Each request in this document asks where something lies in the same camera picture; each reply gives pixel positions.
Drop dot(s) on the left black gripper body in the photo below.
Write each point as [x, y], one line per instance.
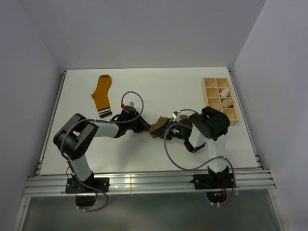
[133, 125]

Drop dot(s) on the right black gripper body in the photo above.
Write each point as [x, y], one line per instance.
[175, 131]

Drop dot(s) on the brown sock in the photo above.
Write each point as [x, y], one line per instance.
[161, 121]

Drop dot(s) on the mustard striped sock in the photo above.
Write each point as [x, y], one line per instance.
[100, 96]

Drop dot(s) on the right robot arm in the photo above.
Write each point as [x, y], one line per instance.
[199, 130]

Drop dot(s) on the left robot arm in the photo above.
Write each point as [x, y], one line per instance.
[75, 137]

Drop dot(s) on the wooden compartment box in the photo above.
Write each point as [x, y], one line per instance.
[210, 89]

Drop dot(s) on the lower rolled cream sock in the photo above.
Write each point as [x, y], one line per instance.
[227, 103]

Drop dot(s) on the rolled cream sock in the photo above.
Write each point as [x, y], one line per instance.
[227, 103]
[224, 93]

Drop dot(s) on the upper rolled cream sock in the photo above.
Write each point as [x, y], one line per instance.
[224, 93]

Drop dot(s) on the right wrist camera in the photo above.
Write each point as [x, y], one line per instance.
[176, 116]

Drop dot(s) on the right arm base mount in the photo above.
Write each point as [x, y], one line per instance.
[215, 184]

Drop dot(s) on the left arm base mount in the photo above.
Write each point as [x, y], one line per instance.
[86, 192]

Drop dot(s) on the aluminium frame rail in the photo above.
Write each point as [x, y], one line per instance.
[142, 183]

